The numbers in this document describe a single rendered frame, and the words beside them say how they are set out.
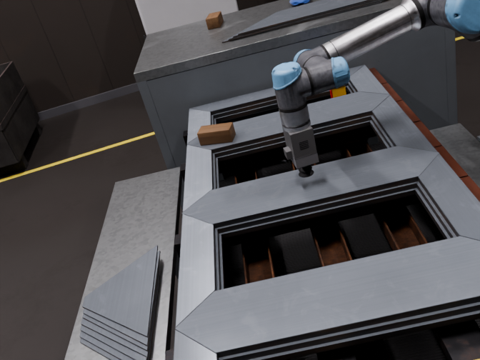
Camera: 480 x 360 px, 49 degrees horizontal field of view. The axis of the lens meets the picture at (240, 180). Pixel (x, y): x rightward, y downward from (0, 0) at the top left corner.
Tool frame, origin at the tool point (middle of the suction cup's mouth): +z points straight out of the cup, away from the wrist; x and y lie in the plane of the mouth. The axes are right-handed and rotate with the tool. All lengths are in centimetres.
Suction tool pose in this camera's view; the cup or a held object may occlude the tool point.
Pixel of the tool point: (306, 173)
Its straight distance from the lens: 148.4
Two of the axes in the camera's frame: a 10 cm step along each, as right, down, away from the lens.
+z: 2.3, 8.3, 5.0
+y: 2.0, 4.6, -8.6
